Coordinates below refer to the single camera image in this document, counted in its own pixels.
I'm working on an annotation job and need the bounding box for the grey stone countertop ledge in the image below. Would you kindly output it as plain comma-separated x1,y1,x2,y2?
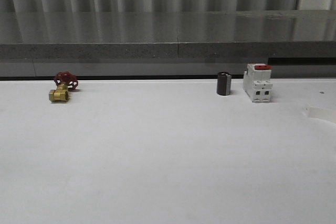
1,10,335,79

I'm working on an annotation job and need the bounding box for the white half pipe clamp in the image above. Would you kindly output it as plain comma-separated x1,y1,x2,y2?
304,106,336,124

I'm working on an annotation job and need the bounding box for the black cylindrical capacitor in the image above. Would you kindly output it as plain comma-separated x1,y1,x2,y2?
216,72,232,96

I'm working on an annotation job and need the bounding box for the white circuit breaker red switch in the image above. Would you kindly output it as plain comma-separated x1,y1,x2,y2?
243,63,273,103

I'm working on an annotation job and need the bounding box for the brass valve red handwheel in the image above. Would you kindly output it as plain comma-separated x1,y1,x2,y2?
49,71,78,102

